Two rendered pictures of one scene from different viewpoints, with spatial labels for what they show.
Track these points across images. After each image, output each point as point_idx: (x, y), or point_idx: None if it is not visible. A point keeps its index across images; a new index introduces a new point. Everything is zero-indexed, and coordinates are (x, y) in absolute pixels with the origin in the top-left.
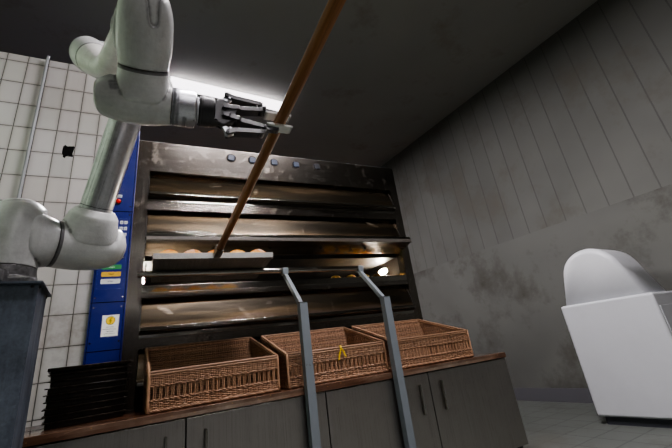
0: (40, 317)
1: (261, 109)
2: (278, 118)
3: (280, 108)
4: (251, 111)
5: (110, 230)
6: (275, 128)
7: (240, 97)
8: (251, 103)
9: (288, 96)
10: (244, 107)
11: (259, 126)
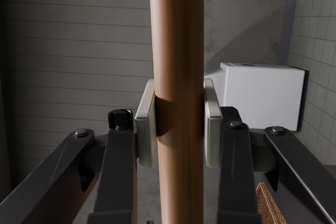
0: None
1: (124, 132)
2: (195, 77)
3: (181, 24)
4: (134, 172)
5: None
6: (226, 112)
7: (0, 210)
8: (71, 165)
9: None
10: (107, 192)
11: (250, 142)
